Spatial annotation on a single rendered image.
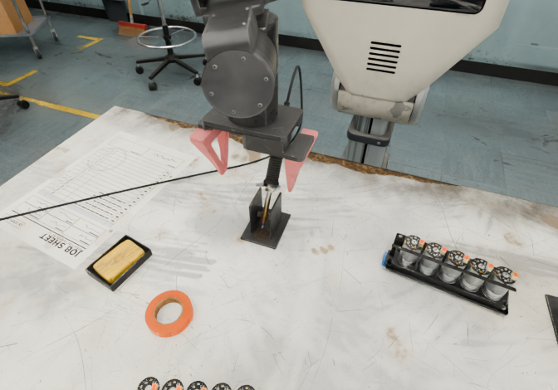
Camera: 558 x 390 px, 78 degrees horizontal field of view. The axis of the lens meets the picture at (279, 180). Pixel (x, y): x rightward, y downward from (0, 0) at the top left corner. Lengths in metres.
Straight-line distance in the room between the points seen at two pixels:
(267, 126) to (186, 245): 0.27
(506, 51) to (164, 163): 2.76
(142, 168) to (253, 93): 0.48
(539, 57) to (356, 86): 2.46
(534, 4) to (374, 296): 2.71
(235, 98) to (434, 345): 0.39
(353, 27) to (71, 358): 0.71
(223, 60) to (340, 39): 0.53
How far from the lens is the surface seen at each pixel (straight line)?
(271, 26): 0.35
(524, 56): 3.17
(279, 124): 0.38
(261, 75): 0.28
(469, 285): 0.54
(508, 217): 0.71
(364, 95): 0.82
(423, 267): 0.53
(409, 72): 0.79
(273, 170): 0.52
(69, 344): 0.54
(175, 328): 0.49
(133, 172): 0.73
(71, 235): 0.66
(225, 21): 0.29
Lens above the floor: 1.19
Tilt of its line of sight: 42 degrees down
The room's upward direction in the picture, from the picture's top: straight up
